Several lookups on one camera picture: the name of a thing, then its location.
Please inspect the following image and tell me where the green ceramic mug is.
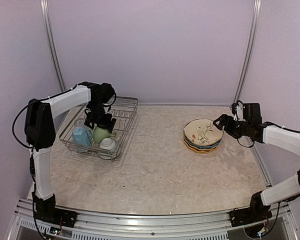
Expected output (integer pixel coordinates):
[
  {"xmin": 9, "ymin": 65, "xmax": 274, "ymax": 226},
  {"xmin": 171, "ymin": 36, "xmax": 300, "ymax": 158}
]
[{"xmin": 92, "ymin": 126, "xmax": 116, "ymax": 144}]

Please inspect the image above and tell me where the light blue mug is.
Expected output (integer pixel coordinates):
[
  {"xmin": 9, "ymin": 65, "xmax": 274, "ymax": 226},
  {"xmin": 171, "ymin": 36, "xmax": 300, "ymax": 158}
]
[{"xmin": 72, "ymin": 126, "xmax": 92, "ymax": 153}]

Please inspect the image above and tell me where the white patterned bowl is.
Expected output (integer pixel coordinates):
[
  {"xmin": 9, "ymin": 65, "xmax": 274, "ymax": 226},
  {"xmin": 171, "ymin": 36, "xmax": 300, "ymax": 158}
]
[{"xmin": 99, "ymin": 137, "xmax": 117, "ymax": 151}]

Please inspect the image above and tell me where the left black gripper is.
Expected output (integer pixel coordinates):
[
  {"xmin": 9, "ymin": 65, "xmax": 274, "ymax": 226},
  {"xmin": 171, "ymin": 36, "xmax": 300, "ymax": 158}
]
[{"xmin": 84, "ymin": 100, "xmax": 117, "ymax": 133}]

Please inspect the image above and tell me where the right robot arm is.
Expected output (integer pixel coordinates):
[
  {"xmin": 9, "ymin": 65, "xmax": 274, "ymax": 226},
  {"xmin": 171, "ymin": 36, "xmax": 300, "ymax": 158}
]
[{"xmin": 213, "ymin": 114, "xmax": 300, "ymax": 222}]

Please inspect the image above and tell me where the cream speckled plate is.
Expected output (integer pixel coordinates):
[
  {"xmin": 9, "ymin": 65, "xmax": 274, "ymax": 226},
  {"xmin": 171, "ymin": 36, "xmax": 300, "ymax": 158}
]
[{"xmin": 183, "ymin": 118, "xmax": 224, "ymax": 146}]

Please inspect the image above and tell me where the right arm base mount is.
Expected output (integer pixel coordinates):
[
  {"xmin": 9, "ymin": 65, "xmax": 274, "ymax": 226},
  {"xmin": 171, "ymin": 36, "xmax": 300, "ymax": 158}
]
[{"xmin": 229, "ymin": 207, "xmax": 273, "ymax": 227}]

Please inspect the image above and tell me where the left aluminium frame post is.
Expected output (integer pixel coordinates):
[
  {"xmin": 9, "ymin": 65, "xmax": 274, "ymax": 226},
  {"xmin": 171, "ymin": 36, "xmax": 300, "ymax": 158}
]
[{"xmin": 39, "ymin": 0, "xmax": 67, "ymax": 92}]

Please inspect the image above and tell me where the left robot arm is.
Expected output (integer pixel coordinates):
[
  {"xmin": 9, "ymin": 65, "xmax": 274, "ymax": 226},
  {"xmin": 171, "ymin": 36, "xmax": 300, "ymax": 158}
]
[{"xmin": 22, "ymin": 81, "xmax": 117, "ymax": 227}]

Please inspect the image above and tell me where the metal wire dish rack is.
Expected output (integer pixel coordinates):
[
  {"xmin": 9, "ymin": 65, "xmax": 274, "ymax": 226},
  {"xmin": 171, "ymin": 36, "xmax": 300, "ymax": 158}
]
[{"xmin": 58, "ymin": 96, "xmax": 139, "ymax": 161}]

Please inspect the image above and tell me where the clear drinking glass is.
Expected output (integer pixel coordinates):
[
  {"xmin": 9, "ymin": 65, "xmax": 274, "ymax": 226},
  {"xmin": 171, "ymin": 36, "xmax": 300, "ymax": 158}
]
[{"xmin": 74, "ymin": 118, "xmax": 87, "ymax": 129}]

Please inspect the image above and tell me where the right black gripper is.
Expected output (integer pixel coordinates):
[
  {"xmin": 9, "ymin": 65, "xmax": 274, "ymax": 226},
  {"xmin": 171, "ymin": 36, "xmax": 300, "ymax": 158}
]
[{"xmin": 213, "ymin": 114, "xmax": 251, "ymax": 139}]

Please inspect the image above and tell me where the right aluminium frame post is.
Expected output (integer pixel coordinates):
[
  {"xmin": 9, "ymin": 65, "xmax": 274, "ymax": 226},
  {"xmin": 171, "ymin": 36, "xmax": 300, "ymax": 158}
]
[{"xmin": 233, "ymin": 0, "xmax": 262, "ymax": 104}]

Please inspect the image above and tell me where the blue dotted plate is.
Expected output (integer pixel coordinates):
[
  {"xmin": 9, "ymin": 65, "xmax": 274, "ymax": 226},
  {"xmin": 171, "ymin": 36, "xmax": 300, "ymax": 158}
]
[{"xmin": 183, "ymin": 137, "xmax": 221, "ymax": 149}]

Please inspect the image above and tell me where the aluminium front rail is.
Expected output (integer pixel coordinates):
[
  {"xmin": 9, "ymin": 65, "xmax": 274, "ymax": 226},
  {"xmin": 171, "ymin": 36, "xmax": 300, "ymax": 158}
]
[{"xmin": 13, "ymin": 197, "xmax": 291, "ymax": 240}]

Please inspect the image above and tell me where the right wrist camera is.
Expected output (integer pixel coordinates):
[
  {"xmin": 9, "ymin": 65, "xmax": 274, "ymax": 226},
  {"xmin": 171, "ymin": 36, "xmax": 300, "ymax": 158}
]
[{"xmin": 231, "ymin": 100, "xmax": 262, "ymax": 125}]

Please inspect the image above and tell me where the yellow dotted plate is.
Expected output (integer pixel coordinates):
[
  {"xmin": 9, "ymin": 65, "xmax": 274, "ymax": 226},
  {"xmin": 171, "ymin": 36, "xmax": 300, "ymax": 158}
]
[
  {"xmin": 182, "ymin": 139, "xmax": 220, "ymax": 152},
  {"xmin": 186, "ymin": 145, "xmax": 218, "ymax": 154}
]

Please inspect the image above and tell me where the aluminium frame post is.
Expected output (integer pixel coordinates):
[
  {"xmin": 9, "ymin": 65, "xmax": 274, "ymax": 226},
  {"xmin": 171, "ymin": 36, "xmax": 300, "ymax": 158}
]
[
  {"xmin": 39, "ymin": 0, "xmax": 67, "ymax": 92},
  {"xmin": 233, "ymin": 0, "xmax": 262, "ymax": 104}
]

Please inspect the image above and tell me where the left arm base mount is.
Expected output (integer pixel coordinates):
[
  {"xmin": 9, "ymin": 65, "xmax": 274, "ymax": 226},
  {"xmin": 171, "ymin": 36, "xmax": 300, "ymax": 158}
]
[{"xmin": 34, "ymin": 208, "xmax": 78, "ymax": 228}]

